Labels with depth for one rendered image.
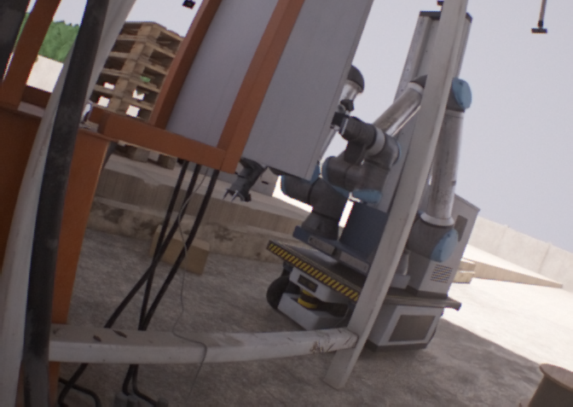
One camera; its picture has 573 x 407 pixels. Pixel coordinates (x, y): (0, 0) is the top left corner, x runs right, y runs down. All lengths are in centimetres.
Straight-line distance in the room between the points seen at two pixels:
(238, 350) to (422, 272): 129
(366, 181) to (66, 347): 98
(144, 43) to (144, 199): 120
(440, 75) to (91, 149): 101
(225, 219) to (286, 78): 209
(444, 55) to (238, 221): 207
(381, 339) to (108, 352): 139
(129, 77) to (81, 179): 248
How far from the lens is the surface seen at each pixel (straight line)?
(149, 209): 267
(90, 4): 46
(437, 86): 139
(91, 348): 86
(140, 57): 325
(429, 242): 181
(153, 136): 84
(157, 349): 94
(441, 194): 177
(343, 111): 125
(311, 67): 105
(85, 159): 80
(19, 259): 71
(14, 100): 69
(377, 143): 133
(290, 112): 102
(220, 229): 298
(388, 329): 202
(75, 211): 82
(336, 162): 149
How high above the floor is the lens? 66
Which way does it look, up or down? 4 degrees down
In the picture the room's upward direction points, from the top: 20 degrees clockwise
